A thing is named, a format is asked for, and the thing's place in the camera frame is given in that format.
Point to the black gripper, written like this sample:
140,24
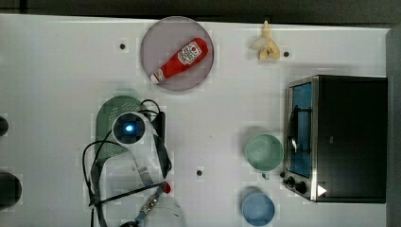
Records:
159,127

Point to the green oval strainer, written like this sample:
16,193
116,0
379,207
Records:
106,115

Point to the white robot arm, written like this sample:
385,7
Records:
141,163

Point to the red round fruit toy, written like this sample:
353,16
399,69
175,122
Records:
167,188

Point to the red ketchup bottle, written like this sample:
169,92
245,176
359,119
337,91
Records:
185,58

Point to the grey round plate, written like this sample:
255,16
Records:
164,39

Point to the green mug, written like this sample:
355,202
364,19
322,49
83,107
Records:
264,152

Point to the blue bowl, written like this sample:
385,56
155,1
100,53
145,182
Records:
257,209

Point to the black round object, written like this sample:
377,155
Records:
4,126

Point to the black cup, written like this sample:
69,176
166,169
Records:
10,190

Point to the black toaster oven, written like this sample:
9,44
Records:
336,139

